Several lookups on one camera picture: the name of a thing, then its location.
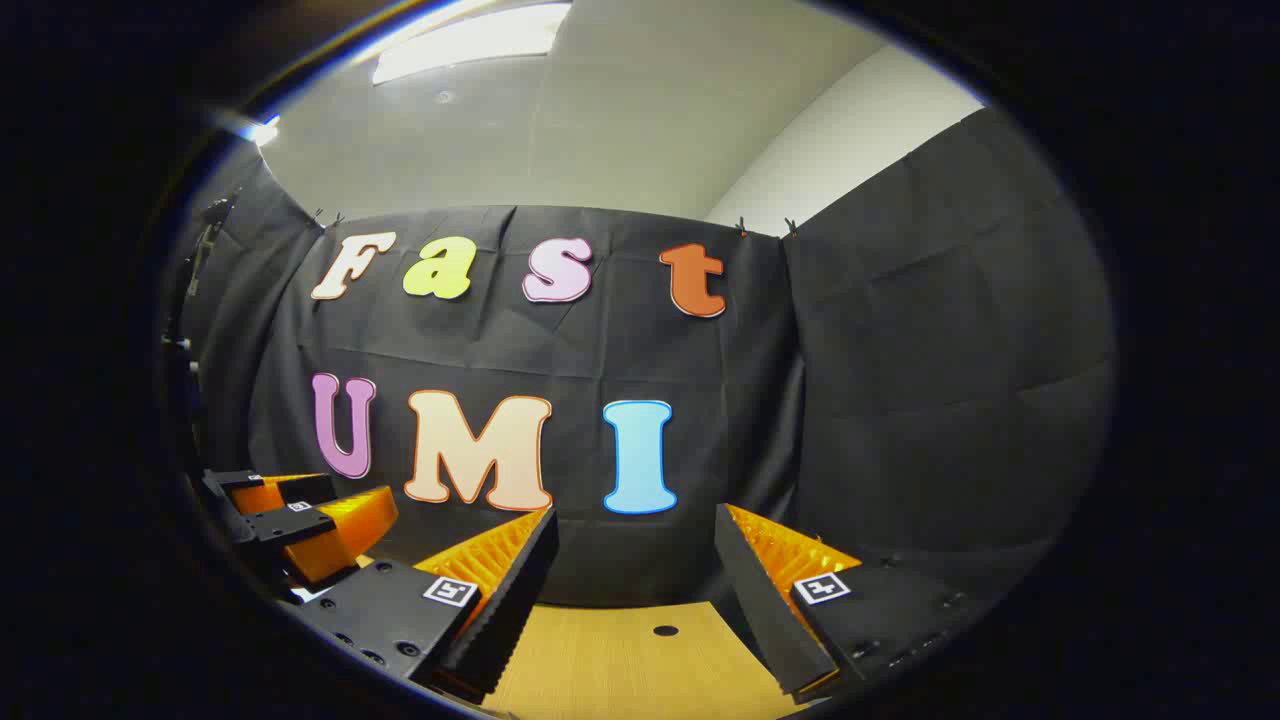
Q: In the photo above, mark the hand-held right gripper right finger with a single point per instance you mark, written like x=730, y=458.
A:
x=765, y=610

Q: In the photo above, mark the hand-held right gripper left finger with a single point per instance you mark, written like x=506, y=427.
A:
x=500, y=620

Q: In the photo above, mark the ceiling light panel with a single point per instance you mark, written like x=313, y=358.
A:
x=470, y=40

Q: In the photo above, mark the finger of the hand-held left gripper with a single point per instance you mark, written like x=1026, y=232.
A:
x=270, y=493
x=330, y=535

